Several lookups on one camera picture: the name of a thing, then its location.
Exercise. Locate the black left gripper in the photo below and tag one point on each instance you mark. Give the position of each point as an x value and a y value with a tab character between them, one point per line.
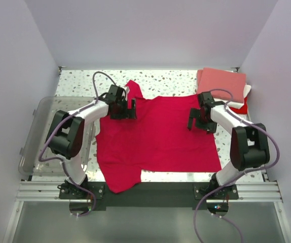
124	114

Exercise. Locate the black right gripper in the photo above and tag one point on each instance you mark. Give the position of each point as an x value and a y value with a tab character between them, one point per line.
211	127

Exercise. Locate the crimson red t-shirt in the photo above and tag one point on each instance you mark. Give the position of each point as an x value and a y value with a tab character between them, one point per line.
158	140

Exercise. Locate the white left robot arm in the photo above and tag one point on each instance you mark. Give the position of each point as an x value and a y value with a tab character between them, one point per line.
65	135

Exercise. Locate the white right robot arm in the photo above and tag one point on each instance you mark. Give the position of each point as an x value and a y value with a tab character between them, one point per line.
249	147

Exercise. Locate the folded pink t-shirt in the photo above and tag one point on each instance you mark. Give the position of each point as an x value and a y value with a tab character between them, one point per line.
209	79

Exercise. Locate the folded red t-shirt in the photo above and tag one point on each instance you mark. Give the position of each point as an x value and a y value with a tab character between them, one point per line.
242	110

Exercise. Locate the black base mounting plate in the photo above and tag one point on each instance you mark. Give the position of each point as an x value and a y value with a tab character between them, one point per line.
142	195

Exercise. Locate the aluminium extrusion rail frame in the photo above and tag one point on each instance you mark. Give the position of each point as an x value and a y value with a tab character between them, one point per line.
250	210

